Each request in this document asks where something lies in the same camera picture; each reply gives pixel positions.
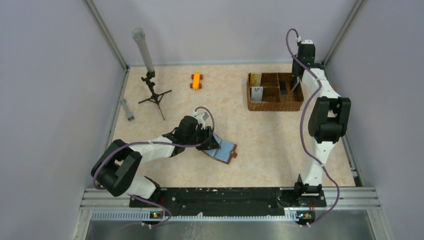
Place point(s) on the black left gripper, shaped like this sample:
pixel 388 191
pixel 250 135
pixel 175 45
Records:
pixel 211 144

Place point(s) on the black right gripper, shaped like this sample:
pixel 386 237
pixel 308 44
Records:
pixel 294 60

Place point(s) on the brown leather card holder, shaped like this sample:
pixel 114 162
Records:
pixel 225 153

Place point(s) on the black credit card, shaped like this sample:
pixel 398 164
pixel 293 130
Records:
pixel 283 88

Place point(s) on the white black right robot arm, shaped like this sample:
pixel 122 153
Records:
pixel 328 120

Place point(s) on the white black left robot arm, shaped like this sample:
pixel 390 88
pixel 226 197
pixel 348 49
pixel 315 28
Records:
pixel 116 170

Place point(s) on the grey credit card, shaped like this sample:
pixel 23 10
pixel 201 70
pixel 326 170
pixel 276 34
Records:
pixel 296 82

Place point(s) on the gold credit card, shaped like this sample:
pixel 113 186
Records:
pixel 255 79

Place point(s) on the silver white credit card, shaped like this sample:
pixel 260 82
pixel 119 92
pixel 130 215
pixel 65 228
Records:
pixel 256 94

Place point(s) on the woven wicker divided basket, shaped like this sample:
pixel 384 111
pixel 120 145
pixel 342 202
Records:
pixel 272 101

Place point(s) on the orange toy car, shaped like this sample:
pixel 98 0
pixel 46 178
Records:
pixel 196 81

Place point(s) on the black tripod with grey tube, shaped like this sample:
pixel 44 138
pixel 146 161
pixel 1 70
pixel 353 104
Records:
pixel 139 37

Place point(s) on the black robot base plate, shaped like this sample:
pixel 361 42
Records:
pixel 234 201

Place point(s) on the grey metal bracket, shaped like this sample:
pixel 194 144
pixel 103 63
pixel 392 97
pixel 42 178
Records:
pixel 128 114

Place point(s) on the aluminium frame rail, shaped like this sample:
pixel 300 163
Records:
pixel 362 196

